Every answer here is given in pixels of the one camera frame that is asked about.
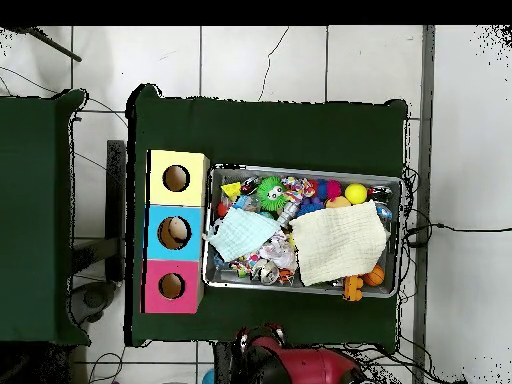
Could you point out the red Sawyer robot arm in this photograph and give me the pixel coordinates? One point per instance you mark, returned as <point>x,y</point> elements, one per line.
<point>316,368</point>

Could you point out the wooden box with three holes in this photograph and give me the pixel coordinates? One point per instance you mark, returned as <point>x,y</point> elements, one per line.
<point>192,248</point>

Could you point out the green spiky toy with eyes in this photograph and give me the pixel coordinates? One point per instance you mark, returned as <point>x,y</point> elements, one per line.
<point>267,199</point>

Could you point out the light blue muslin cloth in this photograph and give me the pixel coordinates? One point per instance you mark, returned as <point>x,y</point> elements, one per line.
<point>240,236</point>

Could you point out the silver toy car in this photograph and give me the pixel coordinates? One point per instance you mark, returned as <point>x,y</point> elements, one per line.
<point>288,212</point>

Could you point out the yellow cheese wedge toy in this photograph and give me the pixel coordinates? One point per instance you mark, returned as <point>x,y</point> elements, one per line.
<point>232,190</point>

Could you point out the blue spiky ball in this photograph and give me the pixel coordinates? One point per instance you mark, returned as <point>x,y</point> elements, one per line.
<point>310,207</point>

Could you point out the cream muslin cloth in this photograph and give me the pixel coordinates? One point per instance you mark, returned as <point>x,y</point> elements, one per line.
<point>340,244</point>

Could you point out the yellow ball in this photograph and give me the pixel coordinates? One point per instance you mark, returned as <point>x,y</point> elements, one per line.
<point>355,194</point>

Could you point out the orange plastic toy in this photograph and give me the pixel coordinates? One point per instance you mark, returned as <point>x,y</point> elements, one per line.
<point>352,288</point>

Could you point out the small orange basketball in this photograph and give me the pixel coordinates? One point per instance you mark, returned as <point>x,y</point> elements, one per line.
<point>374,276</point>

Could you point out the black stand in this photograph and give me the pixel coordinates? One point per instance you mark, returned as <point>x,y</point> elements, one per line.
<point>116,192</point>

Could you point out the blue floor ball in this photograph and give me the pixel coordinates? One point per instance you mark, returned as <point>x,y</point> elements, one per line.
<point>208,379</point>

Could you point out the grey plastic base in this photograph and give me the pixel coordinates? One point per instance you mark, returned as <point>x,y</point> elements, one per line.
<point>94,298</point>

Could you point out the dark green side tablecloth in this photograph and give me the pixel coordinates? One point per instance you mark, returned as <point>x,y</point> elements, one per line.
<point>28,220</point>

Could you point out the dark thin rod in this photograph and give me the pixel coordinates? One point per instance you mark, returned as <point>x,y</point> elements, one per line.
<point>56,47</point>

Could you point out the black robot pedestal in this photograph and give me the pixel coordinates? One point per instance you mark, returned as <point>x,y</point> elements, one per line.
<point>223,366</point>

